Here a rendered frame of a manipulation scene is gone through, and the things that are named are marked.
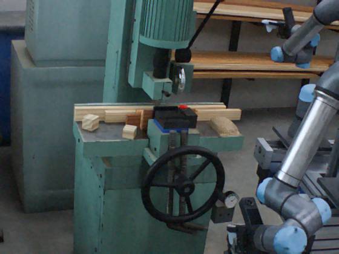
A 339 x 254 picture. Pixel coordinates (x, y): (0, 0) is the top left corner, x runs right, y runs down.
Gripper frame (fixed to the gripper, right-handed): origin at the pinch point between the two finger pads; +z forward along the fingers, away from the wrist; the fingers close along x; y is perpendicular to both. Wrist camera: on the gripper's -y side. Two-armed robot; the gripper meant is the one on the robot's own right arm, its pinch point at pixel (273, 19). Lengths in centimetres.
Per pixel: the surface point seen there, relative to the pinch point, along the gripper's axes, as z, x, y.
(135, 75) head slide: -42, -91, 7
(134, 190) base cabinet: -66, -101, 40
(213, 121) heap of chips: -59, -66, 23
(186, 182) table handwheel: -86, -90, 28
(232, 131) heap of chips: -67, -62, 24
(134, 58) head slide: -40, -90, 0
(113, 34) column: -20, -92, -5
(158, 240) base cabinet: -67, -93, 65
